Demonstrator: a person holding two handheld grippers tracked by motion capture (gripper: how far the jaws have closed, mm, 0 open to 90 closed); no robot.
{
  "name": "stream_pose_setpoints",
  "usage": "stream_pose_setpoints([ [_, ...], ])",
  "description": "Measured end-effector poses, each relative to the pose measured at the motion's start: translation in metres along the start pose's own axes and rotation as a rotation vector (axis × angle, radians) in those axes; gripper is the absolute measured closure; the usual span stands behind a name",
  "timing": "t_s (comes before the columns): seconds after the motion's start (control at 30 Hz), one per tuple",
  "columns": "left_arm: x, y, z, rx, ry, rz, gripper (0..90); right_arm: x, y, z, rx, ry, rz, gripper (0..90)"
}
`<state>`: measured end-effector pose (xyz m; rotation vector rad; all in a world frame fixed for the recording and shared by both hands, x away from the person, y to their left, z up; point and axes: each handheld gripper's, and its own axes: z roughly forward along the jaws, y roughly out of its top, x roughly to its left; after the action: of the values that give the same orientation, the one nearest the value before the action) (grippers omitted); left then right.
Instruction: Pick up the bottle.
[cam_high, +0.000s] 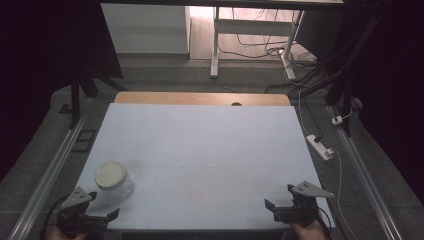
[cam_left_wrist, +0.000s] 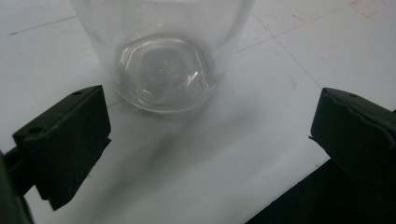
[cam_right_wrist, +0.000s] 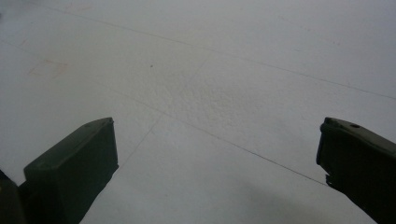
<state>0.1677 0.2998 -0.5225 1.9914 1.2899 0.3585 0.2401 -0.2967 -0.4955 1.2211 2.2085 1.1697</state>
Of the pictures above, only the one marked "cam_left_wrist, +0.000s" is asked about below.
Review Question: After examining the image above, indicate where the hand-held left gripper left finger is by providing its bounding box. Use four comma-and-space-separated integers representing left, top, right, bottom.
12, 84, 112, 211

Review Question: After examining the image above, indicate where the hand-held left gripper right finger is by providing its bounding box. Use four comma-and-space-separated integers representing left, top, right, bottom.
308, 87, 396, 218

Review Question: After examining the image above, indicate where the white foam board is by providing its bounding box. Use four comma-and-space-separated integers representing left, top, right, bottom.
0, 0, 396, 224

